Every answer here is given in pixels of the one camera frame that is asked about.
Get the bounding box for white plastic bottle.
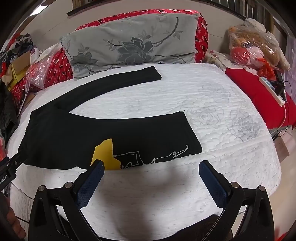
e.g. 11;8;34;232
30;47;40;65

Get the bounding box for grey floral pillow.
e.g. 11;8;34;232
60;12;201;81

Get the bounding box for white quilted bedspread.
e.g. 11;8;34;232
6;63;282;241

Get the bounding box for dark wooden headboard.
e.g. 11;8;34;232
67;0;247;21

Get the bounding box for clear bag of plush toys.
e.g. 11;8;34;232
228;18;291;74

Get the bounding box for white power strip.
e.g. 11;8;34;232
258;76;285;107

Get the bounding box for clear plastic bag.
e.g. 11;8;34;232
26;44;61;90

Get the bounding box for cardboard box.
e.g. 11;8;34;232
6;50;33;91

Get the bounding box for red floral quilt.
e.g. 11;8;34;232
10;9;209;109

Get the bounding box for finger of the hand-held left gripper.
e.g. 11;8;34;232
8;149;26;169

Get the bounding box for black cable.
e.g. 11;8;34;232
269;72;293;139

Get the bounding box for black pants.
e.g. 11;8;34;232
20;66;203;171

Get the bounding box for plain red blanket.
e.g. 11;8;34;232
225;67;296;132

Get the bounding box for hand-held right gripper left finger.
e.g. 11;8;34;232
28;159;105;241

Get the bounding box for pile of dark clothes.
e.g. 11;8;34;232
5;34;34;67

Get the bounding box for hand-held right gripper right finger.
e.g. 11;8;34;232
199;160;275;241

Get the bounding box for person's left hand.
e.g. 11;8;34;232
0;192;26;241

